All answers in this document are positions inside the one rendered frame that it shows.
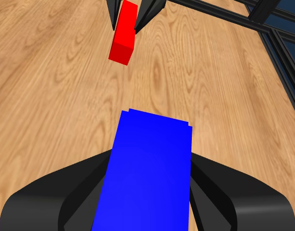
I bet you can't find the black table frame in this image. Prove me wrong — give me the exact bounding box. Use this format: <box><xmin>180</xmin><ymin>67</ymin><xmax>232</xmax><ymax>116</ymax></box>
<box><xmin>168</xmin><ymin>0</ymin><xmax>295</xmax><ymax>115</ymax></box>

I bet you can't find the blue hollow socket block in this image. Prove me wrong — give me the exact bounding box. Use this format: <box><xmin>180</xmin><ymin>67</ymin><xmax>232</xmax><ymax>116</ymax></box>
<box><xmin>91</xmin><ymin>108</ymin><xmax>193</xmax><ymax>231</ymax></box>

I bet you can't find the thin red peg bar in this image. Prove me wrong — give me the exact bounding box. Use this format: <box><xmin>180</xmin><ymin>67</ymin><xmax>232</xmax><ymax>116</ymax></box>
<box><xmin>108</xmin><ymin>0</ymin><xmax>139</xmax><ymax>66</ymax></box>

